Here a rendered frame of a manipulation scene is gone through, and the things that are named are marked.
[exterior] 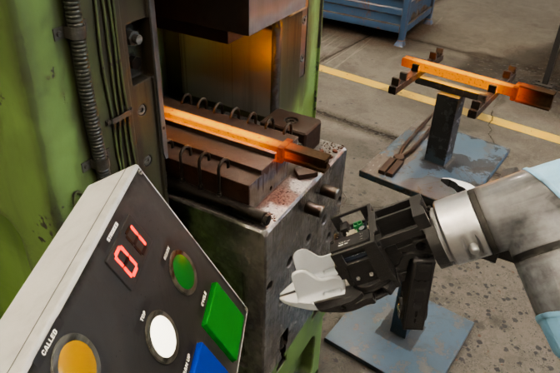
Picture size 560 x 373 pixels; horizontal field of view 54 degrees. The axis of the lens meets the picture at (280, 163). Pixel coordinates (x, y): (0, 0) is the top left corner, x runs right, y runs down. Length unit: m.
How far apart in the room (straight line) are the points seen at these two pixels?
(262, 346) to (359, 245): 0.68
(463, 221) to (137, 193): 0.37
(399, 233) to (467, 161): 1.07
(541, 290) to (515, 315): 1.72
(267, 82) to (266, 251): 0.47
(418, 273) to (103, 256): 0.34
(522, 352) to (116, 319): 1.80
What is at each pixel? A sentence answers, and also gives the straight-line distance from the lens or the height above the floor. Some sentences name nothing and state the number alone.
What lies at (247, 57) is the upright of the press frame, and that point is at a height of 1.07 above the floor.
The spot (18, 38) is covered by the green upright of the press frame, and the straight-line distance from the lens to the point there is 0.77.
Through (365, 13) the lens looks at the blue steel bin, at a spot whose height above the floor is 0.20.
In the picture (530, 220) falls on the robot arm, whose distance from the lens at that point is 0.61.
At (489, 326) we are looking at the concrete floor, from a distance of 2.26.
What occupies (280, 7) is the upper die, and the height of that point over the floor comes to 1.29.
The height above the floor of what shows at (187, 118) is 1.01.
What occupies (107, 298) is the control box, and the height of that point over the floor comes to 1.16.
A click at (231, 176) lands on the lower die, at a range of 1.06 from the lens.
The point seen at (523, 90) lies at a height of 1.02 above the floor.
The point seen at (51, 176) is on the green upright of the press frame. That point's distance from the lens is 0.85.
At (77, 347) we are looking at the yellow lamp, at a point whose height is 1.17.
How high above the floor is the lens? 1.57
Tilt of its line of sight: 32 degrees down
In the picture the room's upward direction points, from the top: 2 degrees clockwise
